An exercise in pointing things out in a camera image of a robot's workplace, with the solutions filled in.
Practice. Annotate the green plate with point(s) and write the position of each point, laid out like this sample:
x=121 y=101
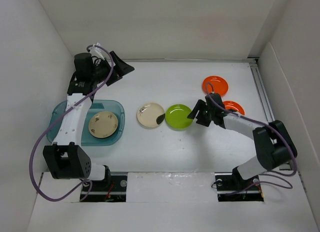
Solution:
x=176 y=116

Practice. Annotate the teal plastic bin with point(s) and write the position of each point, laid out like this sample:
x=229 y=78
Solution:
x=86 y=138

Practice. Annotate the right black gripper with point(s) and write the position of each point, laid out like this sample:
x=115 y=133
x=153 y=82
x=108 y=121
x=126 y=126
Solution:
x=200 y=105

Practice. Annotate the beige plate with flowers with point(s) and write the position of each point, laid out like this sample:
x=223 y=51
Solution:
x=103 y=124

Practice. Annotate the orange plate upper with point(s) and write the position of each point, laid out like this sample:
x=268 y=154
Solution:
x=219 y=84

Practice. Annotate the orange plate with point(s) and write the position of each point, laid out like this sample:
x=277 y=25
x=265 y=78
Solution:
x=219 y=84
x=232 y=105

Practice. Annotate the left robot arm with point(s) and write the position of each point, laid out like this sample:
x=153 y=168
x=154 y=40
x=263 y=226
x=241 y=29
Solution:
x=65 y=157

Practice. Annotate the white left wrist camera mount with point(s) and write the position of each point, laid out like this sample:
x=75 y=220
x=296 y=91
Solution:
x=95 y=51

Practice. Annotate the beige plate with black patch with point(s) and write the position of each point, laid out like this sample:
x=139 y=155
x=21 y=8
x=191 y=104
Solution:
x=150 y=115

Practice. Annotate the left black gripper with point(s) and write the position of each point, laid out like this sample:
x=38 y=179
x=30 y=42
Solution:
x=121 y=68

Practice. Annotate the orange plate lower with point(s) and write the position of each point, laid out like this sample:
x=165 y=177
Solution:
x=232 y=105

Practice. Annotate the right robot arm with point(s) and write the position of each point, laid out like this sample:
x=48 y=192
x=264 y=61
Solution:
x=273 y=144

